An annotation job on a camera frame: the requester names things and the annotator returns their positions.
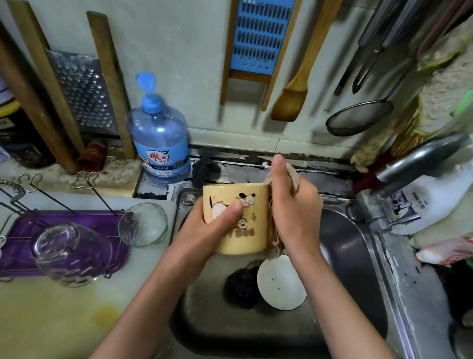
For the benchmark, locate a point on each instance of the white plate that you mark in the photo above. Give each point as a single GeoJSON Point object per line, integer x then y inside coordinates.
{"type": "Point", "coordinates": [281, 282]}

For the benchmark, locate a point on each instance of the purple plastic tray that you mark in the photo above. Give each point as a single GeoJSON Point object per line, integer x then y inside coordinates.
{"type": "Point", "coordinates": [12, 244]}

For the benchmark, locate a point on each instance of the person's left hand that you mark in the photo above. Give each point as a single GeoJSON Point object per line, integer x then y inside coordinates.
{"type": "Point", "coordinates": [194, 244]}

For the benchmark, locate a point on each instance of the wooden rolling pin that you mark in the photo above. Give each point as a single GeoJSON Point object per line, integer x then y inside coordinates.
{"type": "Point", "coordinates": [29, 97]}

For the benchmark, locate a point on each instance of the small blue water bottle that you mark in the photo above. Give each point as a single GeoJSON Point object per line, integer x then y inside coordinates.
{"type": "Point", "coordinates": [159, 133]}

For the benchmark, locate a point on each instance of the beige dish cloth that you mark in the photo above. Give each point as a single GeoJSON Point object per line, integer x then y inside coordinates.
{"type": "Point", "coordinates": [274, 234]}

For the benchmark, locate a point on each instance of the stainless steel sink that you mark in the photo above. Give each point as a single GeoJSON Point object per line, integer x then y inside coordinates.
{"type": "Point", "coordinates": [352, 270]}

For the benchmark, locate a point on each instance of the wooden slicer with blue blade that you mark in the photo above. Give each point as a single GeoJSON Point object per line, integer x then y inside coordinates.
{"type": "Point", "coordinates": [262, 31]}

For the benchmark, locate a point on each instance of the person's left forearm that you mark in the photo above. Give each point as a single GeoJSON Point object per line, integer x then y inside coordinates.
{"type": "Point", "coordinates": [145, 322]}

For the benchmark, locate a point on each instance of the person's right hand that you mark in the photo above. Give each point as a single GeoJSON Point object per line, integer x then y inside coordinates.
{"type": "Point", "coordinates": [299, 216]}

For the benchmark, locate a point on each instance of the white spray bottle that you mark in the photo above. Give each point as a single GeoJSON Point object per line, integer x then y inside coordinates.
{"type": "Point", "coordinates": [433, 199]}

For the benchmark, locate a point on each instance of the mesh strainer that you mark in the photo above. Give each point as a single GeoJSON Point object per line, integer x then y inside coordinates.
{"type": "Point", "coordinates": [357, 119]}

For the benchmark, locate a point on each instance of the pink and white plastic bag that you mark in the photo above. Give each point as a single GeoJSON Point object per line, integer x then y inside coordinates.
{"type": "Point", "coordinates": [453, 250]}

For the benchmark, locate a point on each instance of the wooden framed metal grater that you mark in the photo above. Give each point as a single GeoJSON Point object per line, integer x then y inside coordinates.
{"type": "Point", "coordinates": [83, 89]}

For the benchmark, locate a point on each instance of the stack of labelled tin cans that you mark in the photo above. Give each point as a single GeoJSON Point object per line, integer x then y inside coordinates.
{"type": "Point", "coordinates": [6, 128]}

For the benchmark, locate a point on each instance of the wooden spatula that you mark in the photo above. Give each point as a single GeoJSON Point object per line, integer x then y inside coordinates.
{"type": "Point", "coordinates": [310, 51]}

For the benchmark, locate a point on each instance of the metal faucet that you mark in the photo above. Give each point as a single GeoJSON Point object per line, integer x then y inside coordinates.
{"type": "Point", "coordinates": [420, 159]}

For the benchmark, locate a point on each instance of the metal peeler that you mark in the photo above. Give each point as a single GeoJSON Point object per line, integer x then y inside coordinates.
{"type": "Point", "coordinates": [394, 34]}
{"type": "Point", "coordinates": [373, 32]}

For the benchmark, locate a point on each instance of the yellow mug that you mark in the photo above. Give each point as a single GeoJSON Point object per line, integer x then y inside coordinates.
{"type": "Point", "coordinates": [246, 207]}

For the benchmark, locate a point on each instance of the dark scouring pad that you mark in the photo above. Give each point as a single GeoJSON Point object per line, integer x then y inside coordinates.
{"type": "Point", "coordinates": [206, 173]}

